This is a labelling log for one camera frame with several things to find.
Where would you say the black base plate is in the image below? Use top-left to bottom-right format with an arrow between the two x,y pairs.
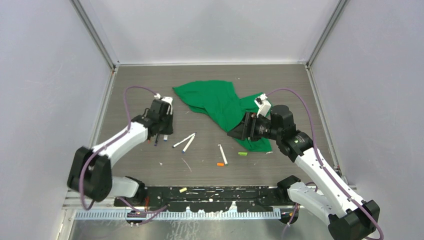
123,185 -> 294,213

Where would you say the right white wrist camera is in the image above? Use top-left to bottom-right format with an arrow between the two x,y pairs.
254,93 -> 272,117

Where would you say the white marker green tip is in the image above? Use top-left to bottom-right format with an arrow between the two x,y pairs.
218,144 -> 228,166

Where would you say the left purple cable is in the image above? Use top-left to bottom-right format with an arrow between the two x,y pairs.
79,86 -> 170,226

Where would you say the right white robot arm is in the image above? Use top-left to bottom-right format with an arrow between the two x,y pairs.
227,105 -> 380,240

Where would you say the green cloth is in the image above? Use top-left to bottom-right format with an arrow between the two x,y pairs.
172,80 -> 263,133

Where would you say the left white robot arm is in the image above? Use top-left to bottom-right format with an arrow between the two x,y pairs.
67,96 -> 173,207

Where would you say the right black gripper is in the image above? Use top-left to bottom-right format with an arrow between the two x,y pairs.
227,112 -> 282,142

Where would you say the white marker blue tip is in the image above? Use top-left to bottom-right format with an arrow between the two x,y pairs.
181,134 -> 196,154

